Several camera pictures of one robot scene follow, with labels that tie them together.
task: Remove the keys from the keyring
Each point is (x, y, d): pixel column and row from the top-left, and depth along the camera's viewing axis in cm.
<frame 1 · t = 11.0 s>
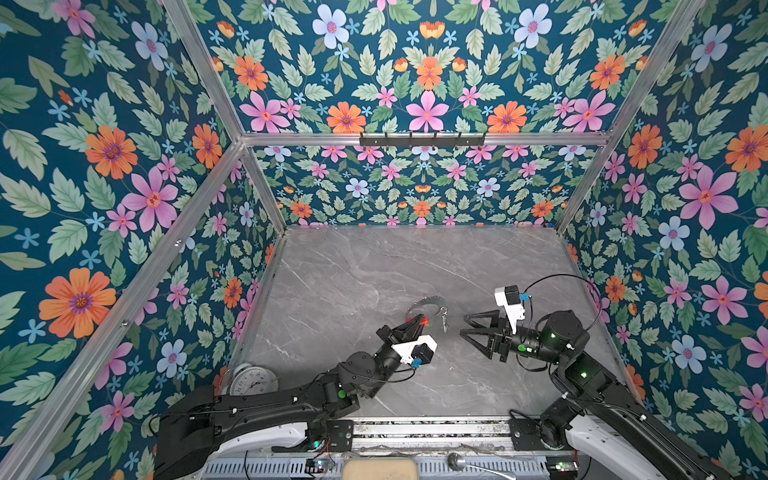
left hand: (422, 310, 65), fingers closed
right hand: (466, 327, 63), fingers open
metal keyring with red grip: (443, 310, 66), point 29 cm above the table

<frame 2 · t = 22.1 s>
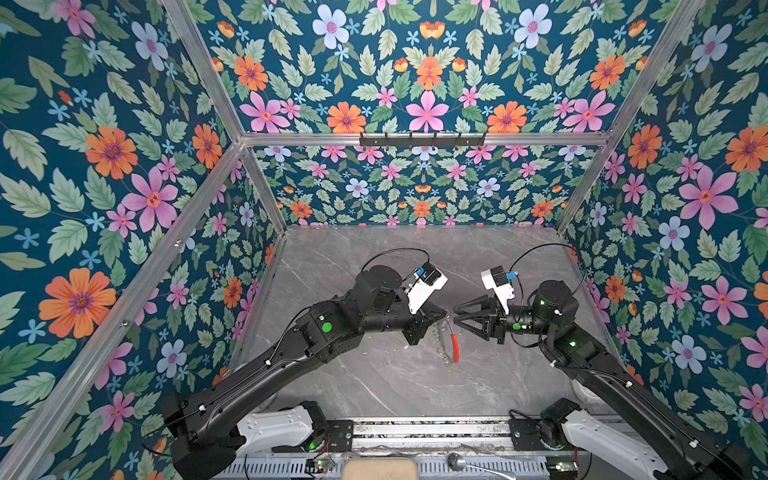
left hand: (451, 311, 57), fingers closed
right hand: (458, 315, 62), fingers open
metal keyring with red grip: (450, 346, 63), point 27 cm above the table

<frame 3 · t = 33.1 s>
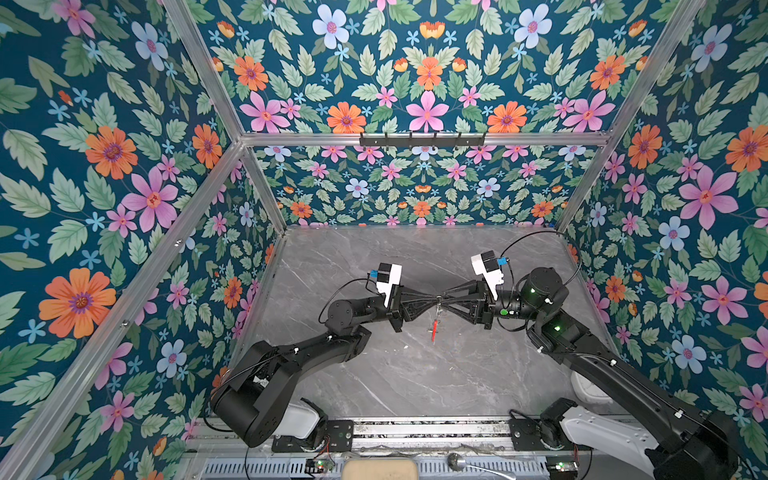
left hand: (437, 303, 59), fingers closed
right hand: (446, 299, 61), fingers open
metal keyring with red grip: (434, 331, 65), point 27 cm above the table

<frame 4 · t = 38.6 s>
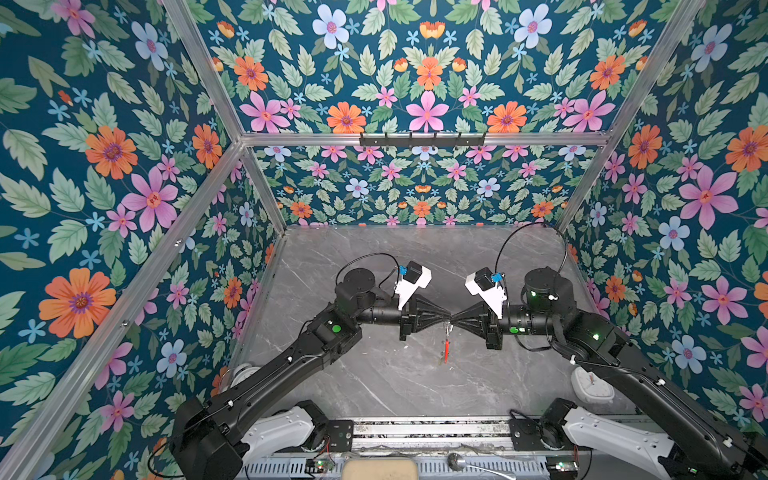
left hand: (450, 317, 56), fingers closed
right hand: (454, 316, 60), fingers closed
metal keyring with red grip: (446, 347, 62), point 28 cm above the table

